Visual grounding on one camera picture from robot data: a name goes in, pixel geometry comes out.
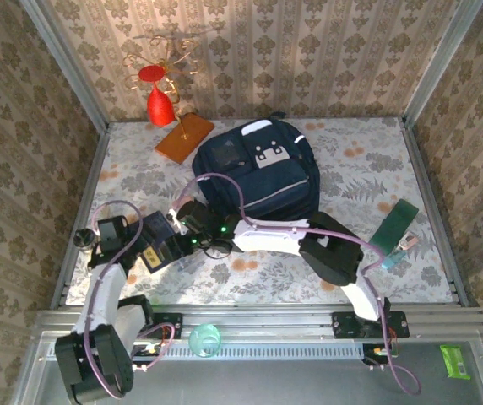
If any navy hardcover book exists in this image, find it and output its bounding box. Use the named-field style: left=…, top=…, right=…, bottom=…
left=138, top=212, right=176, bottom=272

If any navy blue backpack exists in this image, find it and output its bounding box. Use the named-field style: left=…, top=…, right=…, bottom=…
left=191, top=111, right=322, bottom=223

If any dark green pencil case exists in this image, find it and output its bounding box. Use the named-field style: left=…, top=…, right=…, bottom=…
left=369, top=198, right=420, bottom=257

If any green wipes pack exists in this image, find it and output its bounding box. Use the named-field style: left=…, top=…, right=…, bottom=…
left=439, top=344, right=472, bottom=381

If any dark round metal cup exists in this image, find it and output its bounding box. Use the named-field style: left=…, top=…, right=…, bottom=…
left=73, top=227, right=99, bottom=255

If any orange wooden board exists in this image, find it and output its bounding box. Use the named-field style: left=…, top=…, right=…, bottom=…
left=154, top=112, right=216, bottom=165

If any small connector board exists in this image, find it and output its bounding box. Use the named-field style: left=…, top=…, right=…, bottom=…
left=133, top=342, right=162, bottom=373
left=362, top=343, right=399, bottom=371

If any teal glass cup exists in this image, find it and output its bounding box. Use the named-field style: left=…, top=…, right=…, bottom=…
left=188, top=323, right=223, bottom=359

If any red wine glass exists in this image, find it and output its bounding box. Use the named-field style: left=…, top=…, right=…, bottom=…
left=138, top=64, right=176, bottom=127

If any floral tablecloth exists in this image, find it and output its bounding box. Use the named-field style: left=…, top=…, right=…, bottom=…
left=64, top=116, right=456, bottom=305

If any grey metal bench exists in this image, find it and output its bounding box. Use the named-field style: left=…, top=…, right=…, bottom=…
left=11, top=331, right=483, bottom=405

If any light blue eraser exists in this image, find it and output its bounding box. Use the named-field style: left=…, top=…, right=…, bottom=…
left=381, top=251, right=405, bottom=271

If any pink white correction tape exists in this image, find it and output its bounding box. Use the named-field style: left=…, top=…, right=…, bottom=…
left=394, top=235, right=420, bottom=253

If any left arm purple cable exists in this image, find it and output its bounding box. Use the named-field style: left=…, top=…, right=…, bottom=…
left=83, top=199, right=176, bottom=401

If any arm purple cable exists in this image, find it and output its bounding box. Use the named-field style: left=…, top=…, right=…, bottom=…
left=83, top=199, right=176, bottom=401
left=176, top=171, right=423, bottom=397

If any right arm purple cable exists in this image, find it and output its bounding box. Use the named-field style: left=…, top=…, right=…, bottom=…
left=176, top=171, right=423, bottom=397

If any aluminium side rail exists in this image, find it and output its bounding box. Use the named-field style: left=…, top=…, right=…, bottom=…
left=399, top=117, right=479, bottom=307
left=50, top=124, right=111, bottom=309

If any long aluminium base rail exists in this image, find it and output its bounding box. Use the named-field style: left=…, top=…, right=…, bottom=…
left=34, top=304, right=483, bottom=338

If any slotted grey cable duct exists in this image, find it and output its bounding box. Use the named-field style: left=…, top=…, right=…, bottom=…
left=41, top=340, right=366, bottom=360

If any gold wire ornament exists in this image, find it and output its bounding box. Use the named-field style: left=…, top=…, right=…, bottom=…
left=122, top=35, right=205, bottom=140

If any aluminium frame post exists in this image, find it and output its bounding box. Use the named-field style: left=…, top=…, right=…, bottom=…
left=18, top=0, right=110, bottom=132
left=401, top=0, right=483, bottom=127

